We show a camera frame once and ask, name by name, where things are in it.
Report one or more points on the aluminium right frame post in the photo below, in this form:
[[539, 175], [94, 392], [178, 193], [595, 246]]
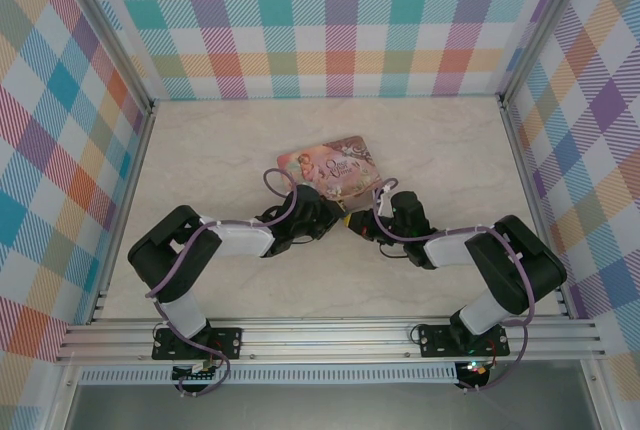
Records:
[[542, 25]]

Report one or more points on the aluminium frame post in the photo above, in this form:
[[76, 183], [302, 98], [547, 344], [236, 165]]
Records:
[[542, 25], [107, 30]]

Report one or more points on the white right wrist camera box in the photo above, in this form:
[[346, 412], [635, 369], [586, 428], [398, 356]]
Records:
[[385, 200]]

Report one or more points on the aluminium right side rail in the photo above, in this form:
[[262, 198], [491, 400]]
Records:
[[527, 190]]

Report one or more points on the aluminium left frame post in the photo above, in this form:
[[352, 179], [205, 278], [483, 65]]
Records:
[[107, 30]]

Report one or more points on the grey metal shelf panel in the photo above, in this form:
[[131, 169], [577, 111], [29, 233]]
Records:
[[325, 407]]

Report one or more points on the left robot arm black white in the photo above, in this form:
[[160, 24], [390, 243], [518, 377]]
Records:
[[165, 250]]

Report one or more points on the aluminium left side rail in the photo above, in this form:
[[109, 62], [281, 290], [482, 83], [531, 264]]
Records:
[[131, 190]]

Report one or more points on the aluminium front frame rail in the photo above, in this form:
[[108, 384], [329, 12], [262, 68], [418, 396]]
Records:
[[325, 340]]

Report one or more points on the pink fairy tin box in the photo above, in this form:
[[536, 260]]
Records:
[[332, 165]]

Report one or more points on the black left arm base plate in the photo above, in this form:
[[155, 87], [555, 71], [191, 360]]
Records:
[[227, 342]]

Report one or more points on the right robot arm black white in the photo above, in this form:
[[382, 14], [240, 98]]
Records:
[[525, 270]]

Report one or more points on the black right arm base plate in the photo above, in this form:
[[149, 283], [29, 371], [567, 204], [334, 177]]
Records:
[[435, 342]]

